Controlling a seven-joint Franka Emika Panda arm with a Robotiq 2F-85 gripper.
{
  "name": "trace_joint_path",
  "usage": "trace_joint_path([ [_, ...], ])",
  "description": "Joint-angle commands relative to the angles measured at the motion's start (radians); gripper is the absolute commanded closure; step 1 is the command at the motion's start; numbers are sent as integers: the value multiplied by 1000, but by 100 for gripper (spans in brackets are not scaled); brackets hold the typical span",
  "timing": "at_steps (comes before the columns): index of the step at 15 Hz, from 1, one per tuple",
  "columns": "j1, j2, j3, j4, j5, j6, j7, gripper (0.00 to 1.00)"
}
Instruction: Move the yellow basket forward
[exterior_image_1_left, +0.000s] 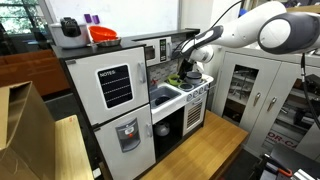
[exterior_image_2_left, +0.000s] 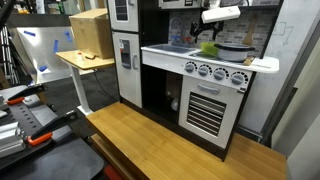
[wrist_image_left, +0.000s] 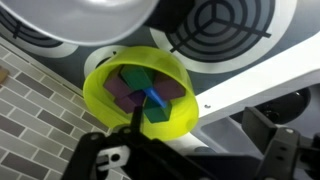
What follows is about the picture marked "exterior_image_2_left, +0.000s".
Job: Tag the toy kitchen playset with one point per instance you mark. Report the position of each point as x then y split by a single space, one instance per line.
160 62

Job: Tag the aluminium extrusion bar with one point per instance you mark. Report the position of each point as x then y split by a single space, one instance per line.
10 140

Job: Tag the yellow-green plastic basket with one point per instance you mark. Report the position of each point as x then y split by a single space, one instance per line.
208 48

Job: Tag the leaning whiteboard with sketch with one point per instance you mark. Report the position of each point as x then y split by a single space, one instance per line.
276 43

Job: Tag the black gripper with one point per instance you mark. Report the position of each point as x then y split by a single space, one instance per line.
207 26

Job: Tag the small wooden piece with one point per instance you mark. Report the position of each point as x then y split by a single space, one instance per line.
248 61

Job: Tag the orange black clamp tool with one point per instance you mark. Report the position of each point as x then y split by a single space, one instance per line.
23 116

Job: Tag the cardboard box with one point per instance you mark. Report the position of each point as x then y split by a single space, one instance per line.
91 33

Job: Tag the white upper fridge door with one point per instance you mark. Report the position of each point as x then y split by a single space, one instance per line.
133 16

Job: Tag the wooden spatula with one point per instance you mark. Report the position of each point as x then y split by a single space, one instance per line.
250 30

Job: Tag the grey pot with dark rim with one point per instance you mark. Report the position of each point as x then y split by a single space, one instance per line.
233 54

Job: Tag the shiny metal panel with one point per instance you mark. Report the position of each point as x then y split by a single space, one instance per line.
40 53

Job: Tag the black clamp with orange grip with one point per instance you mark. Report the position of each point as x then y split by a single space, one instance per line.
20 96
41 137

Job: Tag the grey stove knob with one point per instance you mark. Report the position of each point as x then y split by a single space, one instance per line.
219 74
203 70
190 67
238 78

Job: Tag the small bottle with red cap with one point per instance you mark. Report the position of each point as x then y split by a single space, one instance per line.
80 56

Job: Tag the grey toy faucet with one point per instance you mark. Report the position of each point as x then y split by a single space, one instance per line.
176 23

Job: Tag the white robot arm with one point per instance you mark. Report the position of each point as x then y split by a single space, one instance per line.
220 14

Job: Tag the grey toy sink basin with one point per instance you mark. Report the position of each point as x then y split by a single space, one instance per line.
170 49

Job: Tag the light wooden side table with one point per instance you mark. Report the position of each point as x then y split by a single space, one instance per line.
83 62

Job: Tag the toy microwave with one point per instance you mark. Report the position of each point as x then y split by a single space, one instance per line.
176 3

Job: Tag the grey water dispenser panel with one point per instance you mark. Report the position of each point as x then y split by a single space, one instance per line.
125 55

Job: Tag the silver toy kettle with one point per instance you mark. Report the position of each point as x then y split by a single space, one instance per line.
174 105

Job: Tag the blue tape strip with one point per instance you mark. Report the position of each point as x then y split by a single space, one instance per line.
55 46
29 33
43 68
68 36

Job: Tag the white toy oven door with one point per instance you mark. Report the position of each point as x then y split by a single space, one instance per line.
233 110

